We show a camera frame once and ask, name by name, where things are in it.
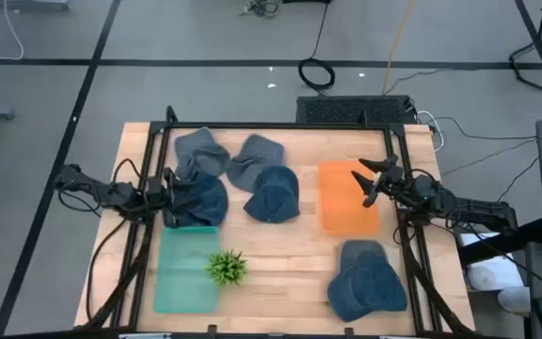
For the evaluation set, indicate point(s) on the black floor box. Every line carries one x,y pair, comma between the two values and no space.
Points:
306,1

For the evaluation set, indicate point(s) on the green plastic bin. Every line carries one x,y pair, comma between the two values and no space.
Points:
181,273

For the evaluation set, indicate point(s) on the white paper roll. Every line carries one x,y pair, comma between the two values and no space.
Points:
513,300
492,275

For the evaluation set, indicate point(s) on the dark blue denim bucket hat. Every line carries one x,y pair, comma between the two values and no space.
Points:
273,195
210,202
370,292

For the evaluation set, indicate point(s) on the grey furniture base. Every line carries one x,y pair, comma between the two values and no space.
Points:
28,4

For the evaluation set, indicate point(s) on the orange plastic bin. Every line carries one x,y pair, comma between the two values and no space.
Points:
341,202

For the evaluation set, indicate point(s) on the grey denim bucket hat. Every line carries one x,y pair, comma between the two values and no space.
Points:
257,155
200,150
360,247

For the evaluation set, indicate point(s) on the artificial green plant white pot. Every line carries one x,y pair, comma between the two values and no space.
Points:
226,267

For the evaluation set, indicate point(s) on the black perforated computer case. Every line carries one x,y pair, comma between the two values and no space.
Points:
351,109

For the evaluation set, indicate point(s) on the black beam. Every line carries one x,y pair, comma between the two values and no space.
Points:
501,242

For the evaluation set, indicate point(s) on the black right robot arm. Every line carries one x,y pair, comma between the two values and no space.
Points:
478,209

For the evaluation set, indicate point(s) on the black aluminium rig frame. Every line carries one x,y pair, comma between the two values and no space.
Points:
275,125

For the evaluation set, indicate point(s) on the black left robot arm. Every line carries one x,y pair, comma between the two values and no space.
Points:
111,193

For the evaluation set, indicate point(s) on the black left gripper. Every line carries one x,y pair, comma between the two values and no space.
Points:
158,195

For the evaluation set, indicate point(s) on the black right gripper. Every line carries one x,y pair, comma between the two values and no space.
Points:
389,179

